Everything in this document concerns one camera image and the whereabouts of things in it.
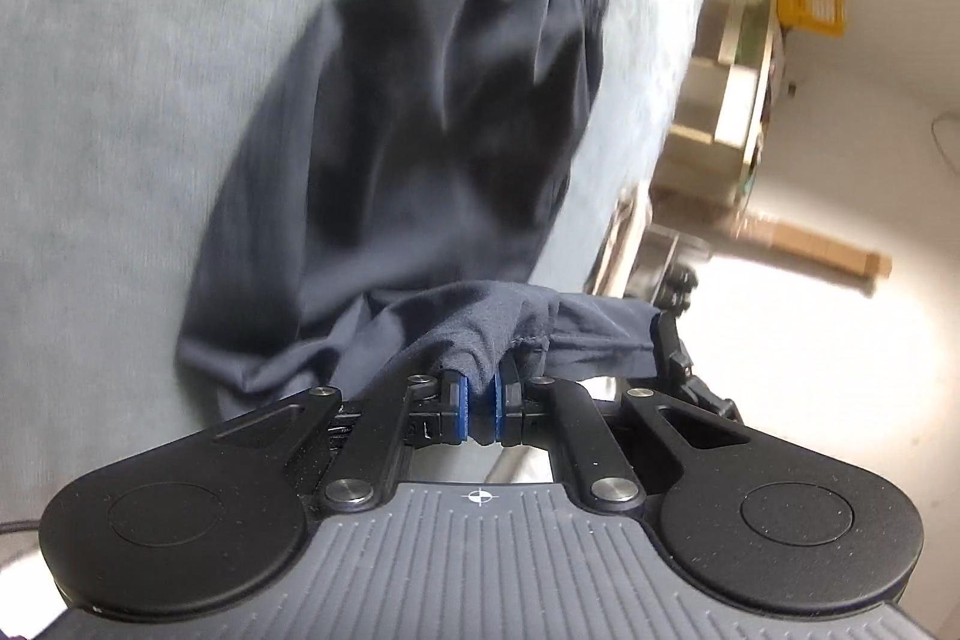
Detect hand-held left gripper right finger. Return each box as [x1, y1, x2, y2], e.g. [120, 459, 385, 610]
[484, 370, 758, 510]

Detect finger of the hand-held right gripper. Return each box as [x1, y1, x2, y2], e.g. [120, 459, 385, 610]
[651, 310, 702, 397]

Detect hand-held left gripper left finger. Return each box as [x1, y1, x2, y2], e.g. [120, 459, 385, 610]
[199, 370, 473, 510]

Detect dark grey shorts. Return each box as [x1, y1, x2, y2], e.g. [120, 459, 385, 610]
[174, 0, 661, 420]

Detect metal shoe rack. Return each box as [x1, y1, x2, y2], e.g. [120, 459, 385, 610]
[585, 182, 713, 311]

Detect long cardboard box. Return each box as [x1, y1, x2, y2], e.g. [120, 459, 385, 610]
[739, 216, 893, 277]

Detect wooden shelf unit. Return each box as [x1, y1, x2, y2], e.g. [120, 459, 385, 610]
[649, 0, 788, 221]

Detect grey bed blanket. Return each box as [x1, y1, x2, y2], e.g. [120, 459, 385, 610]
[0, 0, 712, 536]

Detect wall cable loop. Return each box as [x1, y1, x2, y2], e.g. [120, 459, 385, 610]
[930, 115, 960, 161]

